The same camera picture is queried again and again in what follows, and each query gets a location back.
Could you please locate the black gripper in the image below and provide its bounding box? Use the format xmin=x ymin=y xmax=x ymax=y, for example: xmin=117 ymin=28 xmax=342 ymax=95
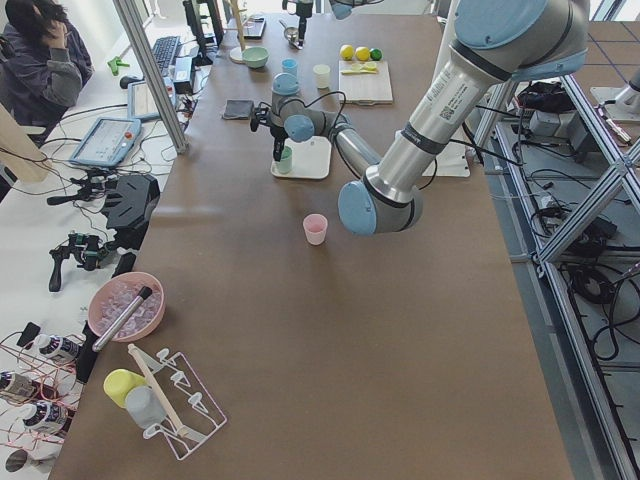
xmin=249 ymin=102 xmax=288 ymax=162
xmin=287 ymin=0 xmax=315 ymax=19

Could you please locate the green cup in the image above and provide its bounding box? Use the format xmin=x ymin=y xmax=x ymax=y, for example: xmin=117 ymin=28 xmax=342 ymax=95
xmin=274 ymin=146 xmax=293 ymax=175

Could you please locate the blue cup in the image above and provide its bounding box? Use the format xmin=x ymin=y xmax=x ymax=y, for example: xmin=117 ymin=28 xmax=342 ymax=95
xmin=281 ymin=58 xmax=298 ymax=77

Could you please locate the cream yellow cup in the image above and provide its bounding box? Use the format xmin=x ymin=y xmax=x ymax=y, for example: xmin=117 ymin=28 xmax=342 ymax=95
xmin=312 ymin=64 xmax=331 ymax=90

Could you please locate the pink cup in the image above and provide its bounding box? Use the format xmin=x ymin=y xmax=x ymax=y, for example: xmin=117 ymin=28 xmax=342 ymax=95
xmin=302 ymin=213 xmax=328 ymax=246

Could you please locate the cream rabbit tray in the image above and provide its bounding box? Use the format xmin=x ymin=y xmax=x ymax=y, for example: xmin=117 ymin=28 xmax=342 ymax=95
xmin=270 ymin=136 xmax=332 ymax=180

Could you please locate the metal ice scoop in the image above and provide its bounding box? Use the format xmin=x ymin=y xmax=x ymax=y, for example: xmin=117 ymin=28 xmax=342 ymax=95
xmin=278 ymin=19 xmax=303 ymax=50

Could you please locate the grey folded cloth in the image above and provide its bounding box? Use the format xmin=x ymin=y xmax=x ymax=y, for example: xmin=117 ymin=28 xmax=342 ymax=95
xmin=222 ymin=99 xmax=254 ymax=120

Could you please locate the whole lemon upper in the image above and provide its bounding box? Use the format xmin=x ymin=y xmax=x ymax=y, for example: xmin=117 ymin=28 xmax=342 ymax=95
xmin=339 ymin=44 xmax=355 ymax=61

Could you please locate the whole lemon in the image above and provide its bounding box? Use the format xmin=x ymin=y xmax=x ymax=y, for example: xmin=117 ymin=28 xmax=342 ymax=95
xmin=339 ymin=44 xmax=355 ymax=61
xmin=354 ymin=46 xmax=371 ymax=62

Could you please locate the green bowl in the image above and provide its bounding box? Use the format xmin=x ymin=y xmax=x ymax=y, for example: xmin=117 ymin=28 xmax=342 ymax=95
xmin=242 ymin=46 xmax=269 ymax=69

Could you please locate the whole lemon lower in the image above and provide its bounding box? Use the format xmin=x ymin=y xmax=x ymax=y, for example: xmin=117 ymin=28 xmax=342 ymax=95
xmin=354 ymin=46 xmax=371 ymax=62

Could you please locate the yellow plastic knife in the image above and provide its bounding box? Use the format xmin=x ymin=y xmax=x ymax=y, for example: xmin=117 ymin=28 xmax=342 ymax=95
xmin=340 ymin=69 xmax=379 ymax=75

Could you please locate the wooden cup stand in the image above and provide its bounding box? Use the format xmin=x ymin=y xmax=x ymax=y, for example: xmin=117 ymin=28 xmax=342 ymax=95
xmin=224 ymin=0 xmax=246 ymax=64

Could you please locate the green lime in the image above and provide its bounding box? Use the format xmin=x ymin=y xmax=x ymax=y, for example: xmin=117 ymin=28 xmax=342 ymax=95
xmin=369 ymin=48 xmax=383 ymax=61

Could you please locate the black monitor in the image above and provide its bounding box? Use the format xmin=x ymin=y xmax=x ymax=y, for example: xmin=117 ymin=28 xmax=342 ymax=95
xmin=182 ymin=0 xmax=224 ymax=67

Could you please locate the wooden cutting board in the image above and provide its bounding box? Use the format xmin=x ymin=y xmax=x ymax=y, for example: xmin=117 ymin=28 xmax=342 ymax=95
xmin=338 ymin=60 xmax=394 ymax=105

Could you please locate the teach pendant tablet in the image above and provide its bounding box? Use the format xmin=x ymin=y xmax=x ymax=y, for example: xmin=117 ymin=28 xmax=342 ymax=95
xmin=68 ymin=117 xmax=142 ymax=168

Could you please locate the pink bowl with ice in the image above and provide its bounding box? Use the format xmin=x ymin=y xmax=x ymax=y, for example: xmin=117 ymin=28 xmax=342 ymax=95
xmin=88 ymin=272 xmax=166 ymax=343

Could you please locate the seated person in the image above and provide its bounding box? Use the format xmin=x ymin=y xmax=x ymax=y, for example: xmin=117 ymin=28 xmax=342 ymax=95
xmin=4 ymin=0 xmax=94 ymax=128

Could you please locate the yellow cup on rack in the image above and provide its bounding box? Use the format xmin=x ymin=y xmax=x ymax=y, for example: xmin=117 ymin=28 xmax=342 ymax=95
xmin=103 ymin=369 xmax=147 ymax=408

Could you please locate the grey cup on rack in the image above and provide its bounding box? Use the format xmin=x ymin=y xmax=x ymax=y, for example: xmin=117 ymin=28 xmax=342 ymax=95
xmin=125 ymin=386 xmax=167 ymax=429

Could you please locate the aluminium frame post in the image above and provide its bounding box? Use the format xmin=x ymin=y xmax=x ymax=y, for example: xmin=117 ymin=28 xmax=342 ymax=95
xmin=113 ymin=0 xmax=188 ymax=155

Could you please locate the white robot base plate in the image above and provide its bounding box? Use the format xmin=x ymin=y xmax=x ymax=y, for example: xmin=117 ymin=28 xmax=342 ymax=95
xmin=423 ymin=141 xmax=470 ymax=178

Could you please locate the white wire cup rack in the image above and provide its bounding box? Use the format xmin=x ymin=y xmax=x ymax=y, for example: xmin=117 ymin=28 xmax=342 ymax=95
xmin=127 ymin=343 xmax=228 ymax=461

